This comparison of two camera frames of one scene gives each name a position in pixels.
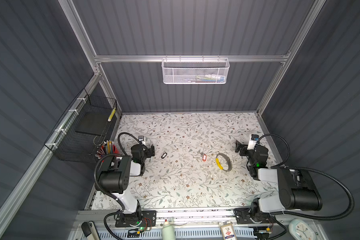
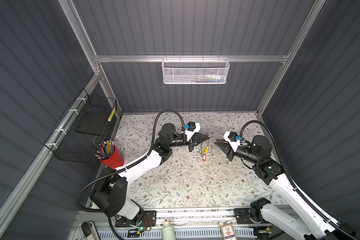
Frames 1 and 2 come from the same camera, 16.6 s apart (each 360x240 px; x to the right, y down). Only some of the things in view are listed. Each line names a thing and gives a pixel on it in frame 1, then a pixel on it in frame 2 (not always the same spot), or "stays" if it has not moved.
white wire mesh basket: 196,71 stays
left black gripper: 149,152 → 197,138
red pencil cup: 106,148 stays
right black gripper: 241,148 → 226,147
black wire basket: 76,137 stays
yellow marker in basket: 111,114 stays
